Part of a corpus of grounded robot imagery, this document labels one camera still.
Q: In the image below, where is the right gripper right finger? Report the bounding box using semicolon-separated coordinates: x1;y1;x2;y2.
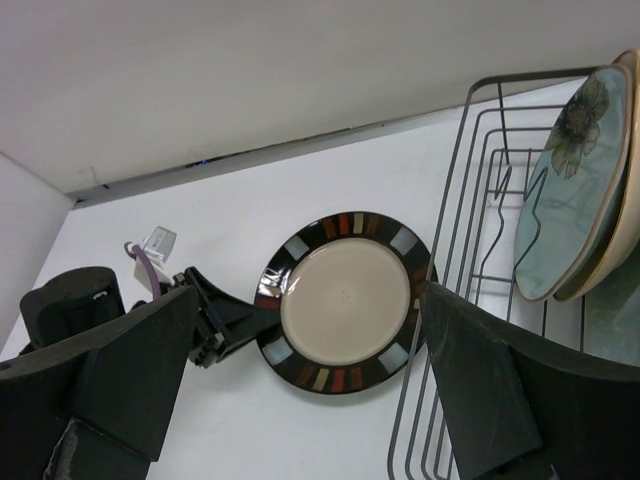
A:
420;282;639;479

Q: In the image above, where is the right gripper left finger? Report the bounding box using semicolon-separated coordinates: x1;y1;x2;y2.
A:
1;287;198;479

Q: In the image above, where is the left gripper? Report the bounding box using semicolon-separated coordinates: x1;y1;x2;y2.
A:
183;267;278;368

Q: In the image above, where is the striped rim round plate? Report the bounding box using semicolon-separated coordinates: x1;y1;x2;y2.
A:
254;211;437;395

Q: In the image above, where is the teal rectangular divided plate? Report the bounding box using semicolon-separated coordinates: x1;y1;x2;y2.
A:
584;246;640;366

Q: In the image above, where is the tan round bird plate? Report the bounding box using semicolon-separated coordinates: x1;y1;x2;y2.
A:
554;48;639;301

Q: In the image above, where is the teal round flower plate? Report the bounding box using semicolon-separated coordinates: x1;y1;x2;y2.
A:
514;64;633;301

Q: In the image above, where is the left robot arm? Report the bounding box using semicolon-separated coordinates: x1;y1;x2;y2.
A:
20;266;281;368

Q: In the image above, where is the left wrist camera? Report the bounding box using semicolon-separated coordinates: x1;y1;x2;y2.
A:
131;226;177;297

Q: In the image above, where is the wire dish rack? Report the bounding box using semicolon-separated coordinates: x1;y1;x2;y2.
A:
387;65;608;479

